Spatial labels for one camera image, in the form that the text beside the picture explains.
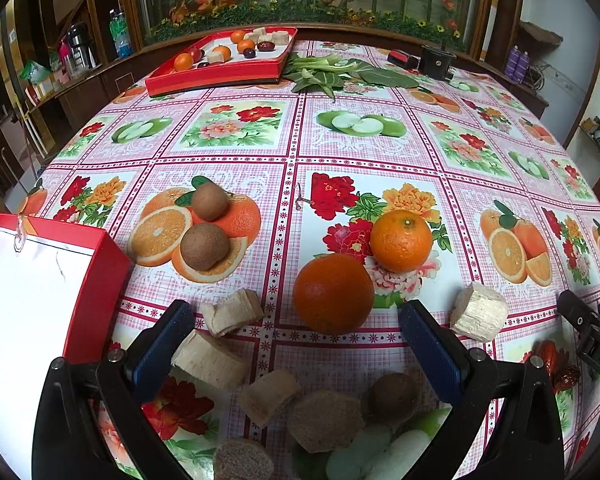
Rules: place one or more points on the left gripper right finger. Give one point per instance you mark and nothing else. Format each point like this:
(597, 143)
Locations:
(527, 438)

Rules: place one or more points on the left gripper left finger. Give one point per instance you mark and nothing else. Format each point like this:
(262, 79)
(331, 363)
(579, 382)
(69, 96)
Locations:
(67, 441)

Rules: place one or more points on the beige chunk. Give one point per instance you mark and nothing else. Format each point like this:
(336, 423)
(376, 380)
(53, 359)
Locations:
(241, 308)
(205, 358)
(269, 395)
(479, 313)

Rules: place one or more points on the brown kiwi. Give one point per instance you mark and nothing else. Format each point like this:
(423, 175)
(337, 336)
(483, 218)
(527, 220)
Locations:
(391, 400)

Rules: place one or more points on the orange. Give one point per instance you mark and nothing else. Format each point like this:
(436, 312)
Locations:
(183, 61)
(333, 294)
(400, 241)

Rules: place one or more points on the round brown cake piece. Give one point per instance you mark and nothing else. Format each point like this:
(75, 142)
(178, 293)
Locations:
(324, 420)

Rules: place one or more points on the near red tray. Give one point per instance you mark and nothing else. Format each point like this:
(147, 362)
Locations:
(59, 287)

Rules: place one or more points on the red tray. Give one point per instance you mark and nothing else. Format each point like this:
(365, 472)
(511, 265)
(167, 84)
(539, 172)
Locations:
(226, 59)
(59, 287)

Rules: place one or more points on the floral fruit tablecloth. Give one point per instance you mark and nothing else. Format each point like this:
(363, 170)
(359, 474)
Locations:
(307, 176)

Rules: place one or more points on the black box on table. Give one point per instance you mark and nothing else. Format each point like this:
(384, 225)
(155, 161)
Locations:
(436, 63)

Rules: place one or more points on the red black device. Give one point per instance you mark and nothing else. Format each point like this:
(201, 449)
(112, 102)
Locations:
(403, 60)

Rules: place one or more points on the green leafy vegetables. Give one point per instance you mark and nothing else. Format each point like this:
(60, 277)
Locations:
(329, 73)

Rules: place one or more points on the black thermos jug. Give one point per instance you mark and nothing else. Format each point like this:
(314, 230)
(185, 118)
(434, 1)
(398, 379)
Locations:
(80, 45)

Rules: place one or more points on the far red tray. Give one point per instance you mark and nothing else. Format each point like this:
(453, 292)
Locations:
(226, 59)

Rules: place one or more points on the green plastic bottle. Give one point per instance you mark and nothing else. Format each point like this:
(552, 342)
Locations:
(120, 33)

